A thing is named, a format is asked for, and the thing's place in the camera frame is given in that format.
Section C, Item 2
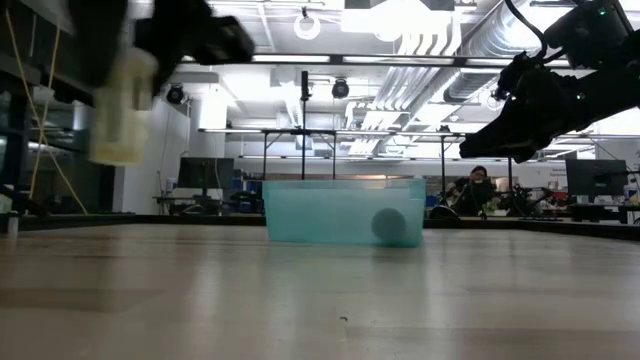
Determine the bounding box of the white hanging ring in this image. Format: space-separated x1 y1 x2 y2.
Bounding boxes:
293 12 322 42

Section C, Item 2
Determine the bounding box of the white cup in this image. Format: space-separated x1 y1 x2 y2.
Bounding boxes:
370 207 408 244

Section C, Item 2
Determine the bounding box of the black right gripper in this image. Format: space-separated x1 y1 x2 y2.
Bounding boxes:
458 74 596 164

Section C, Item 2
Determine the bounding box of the black computer monitor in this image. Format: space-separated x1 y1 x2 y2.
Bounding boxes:
177 157 235 191
565 158 629 198

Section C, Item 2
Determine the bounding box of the black tripod stand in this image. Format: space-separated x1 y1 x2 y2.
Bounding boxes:
298 69 312 181

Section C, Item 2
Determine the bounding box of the small white cap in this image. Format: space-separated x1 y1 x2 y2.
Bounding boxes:
89 47 160 167

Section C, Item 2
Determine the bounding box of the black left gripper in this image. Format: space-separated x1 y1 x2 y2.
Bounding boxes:
67 0 256 96

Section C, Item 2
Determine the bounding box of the black overhead beam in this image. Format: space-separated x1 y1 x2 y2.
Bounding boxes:
179 52 506 66

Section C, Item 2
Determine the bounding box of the person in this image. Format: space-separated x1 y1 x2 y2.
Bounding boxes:
447 165 499 219

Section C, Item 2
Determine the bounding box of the black aluminium table frame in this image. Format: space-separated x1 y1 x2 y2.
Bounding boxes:
0 90 640 242

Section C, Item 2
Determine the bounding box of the teal translucent plastic basket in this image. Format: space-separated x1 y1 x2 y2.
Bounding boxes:
261 178 428 249

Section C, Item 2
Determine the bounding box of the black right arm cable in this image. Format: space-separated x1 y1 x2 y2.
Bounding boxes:
503 0 549 59

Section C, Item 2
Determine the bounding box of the black background table frame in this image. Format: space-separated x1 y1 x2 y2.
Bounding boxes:
260 127 339 181

